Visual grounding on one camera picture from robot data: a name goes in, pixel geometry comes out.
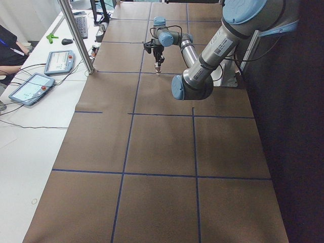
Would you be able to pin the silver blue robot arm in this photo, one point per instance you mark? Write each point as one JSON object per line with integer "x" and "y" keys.
{"x": 240, "y": 19}

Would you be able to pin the white central pedestal column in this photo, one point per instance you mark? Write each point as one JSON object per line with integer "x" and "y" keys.
{"x": 225, "y": 75}

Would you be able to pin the far teach pendant tablet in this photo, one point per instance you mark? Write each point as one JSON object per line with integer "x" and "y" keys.
{"x": 59, "y": 62}

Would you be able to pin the aluminium frame post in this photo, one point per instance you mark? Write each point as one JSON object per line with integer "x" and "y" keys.
{"x": 68, "y": 14}

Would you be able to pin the black computer mouse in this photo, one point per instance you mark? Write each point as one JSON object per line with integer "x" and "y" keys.
{"x": 66, "y": 41}

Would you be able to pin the seated person in black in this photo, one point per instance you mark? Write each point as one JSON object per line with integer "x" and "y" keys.
{"x": 13, "y": 55}

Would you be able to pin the green plastic clamp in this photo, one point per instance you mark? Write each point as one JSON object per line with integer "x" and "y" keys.
{"x": 50, "y": 37}

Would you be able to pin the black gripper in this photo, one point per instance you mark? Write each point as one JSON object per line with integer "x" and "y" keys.
{"x": 158, "y": 51}

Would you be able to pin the teach pendant tablet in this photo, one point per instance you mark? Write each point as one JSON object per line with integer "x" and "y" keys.
{"x": 32, "y": 90}
{"x": 59, "y": 62}

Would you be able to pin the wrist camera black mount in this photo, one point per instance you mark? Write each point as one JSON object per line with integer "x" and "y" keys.
{"x": 148, "y": 46}

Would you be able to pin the near teach pendant tablet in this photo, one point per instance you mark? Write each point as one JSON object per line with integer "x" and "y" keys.
{"x": 32, "y": 90}

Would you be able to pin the black keyboard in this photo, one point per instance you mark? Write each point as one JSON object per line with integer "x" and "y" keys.
{"x": 82, "y": 26}

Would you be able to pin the near orange black connector box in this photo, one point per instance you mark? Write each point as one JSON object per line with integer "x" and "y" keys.
{"x": 94, "y": 50}

